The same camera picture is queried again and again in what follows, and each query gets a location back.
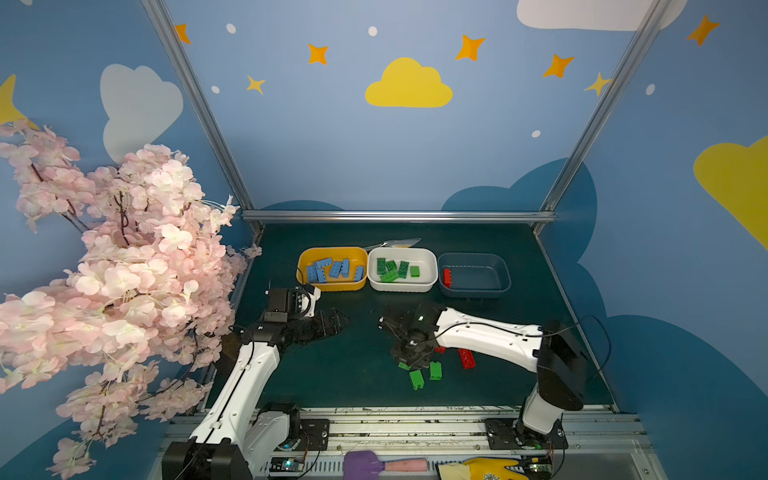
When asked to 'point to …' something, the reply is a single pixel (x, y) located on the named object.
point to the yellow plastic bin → (358, 257)
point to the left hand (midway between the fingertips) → (336, 322)
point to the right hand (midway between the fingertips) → (399, 359)
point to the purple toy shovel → (365, 465)
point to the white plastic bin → (426, 258)
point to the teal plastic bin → (474, 274)
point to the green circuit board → (286, 464)
